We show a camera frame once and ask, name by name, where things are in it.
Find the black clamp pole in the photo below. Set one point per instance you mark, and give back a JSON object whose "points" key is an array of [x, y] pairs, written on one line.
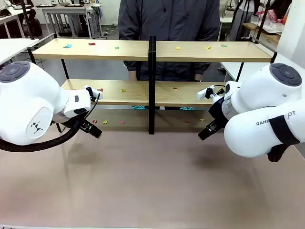
{"points": [[261, 23], [28, 19]]}

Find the person's right hand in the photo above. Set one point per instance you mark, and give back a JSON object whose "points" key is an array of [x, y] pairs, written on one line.
{"points": [[132, 75]]}

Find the person's left hand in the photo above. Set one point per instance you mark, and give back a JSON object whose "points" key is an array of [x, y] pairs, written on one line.
{"points": [[198, 77]]}

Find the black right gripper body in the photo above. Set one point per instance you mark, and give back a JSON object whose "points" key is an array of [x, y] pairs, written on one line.
{"points": [[219, 112]]}

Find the blue paper scrap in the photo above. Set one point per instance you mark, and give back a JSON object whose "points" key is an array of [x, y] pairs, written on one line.
{"points": [[67, 45]]}

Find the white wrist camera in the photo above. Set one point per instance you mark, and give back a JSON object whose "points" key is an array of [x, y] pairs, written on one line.
{"points": [[96, 93], [205, 93]]}

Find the wooden workbench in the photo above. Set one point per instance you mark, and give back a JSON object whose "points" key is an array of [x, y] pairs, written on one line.
{"points": [[269, 35]]}

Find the person's right forearm dark sleeve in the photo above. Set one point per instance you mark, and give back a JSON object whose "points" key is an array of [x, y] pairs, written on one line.
{"points": [[125, 31]]}

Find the person in dark jacket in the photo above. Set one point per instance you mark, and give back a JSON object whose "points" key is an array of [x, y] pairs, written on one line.
{"points": [[169, 19]]}

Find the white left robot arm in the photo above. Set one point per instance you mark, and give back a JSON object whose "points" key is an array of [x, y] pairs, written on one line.
{"points": [[26, 95]]}

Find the bystander in grey trousers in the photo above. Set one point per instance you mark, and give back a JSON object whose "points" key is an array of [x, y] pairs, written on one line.
{"points": [[238, 21]]}

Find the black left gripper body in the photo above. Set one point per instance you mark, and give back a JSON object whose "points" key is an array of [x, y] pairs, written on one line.
{"points": [[83, 121]]}

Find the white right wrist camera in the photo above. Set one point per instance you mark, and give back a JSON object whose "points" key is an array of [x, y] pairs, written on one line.
{"points": [[205, 93]]}

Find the white side table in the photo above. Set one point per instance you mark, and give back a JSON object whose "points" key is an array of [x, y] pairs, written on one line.
{"points": [[14, 47], [231, 69]]}

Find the pink bag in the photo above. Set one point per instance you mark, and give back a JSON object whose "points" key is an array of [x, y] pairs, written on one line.
{"points": [[272, 14]]}

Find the grey metal desk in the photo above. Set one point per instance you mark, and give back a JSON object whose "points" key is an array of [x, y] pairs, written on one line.
{"points": [[69, 9]]}

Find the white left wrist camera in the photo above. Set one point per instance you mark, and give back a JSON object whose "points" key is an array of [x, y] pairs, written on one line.
{"points": [[96, 93]]}

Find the black backpack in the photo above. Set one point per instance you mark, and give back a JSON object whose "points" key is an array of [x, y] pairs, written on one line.
{"points": [[36, 26]]}

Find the person's left forearm dark sleeve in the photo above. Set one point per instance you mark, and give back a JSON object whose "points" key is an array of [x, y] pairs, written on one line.
{"points": [[212, 31]]}

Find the wooden shelf unit black frame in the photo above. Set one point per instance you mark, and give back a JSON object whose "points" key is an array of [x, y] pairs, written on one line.
{"points": [[95, 53], [205, 53]]}

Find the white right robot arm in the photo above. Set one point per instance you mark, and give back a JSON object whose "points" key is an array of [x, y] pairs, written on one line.
{"points": [[262, 95]]}

